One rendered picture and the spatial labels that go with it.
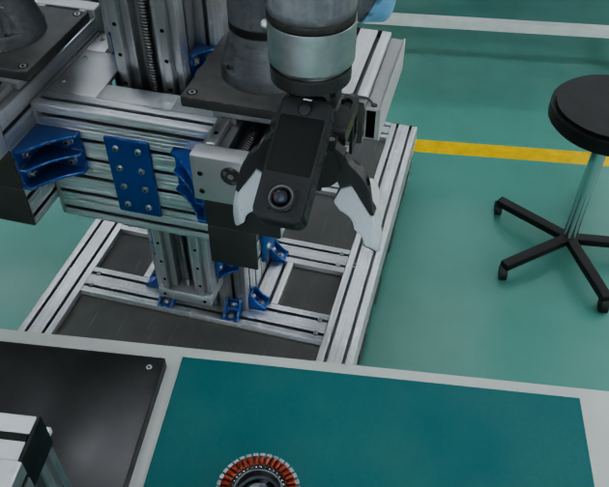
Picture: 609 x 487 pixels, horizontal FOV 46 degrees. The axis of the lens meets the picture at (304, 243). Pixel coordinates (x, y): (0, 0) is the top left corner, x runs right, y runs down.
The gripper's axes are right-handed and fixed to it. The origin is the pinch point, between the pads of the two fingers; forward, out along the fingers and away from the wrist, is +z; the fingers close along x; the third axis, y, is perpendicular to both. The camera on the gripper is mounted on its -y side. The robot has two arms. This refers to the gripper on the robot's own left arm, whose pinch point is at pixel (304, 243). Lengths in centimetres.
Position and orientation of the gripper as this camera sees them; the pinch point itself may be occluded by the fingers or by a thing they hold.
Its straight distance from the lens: 75.1
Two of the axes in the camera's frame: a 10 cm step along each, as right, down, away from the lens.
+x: -9.7, -1.8, 1.9
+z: 0.0, 7.1, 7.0
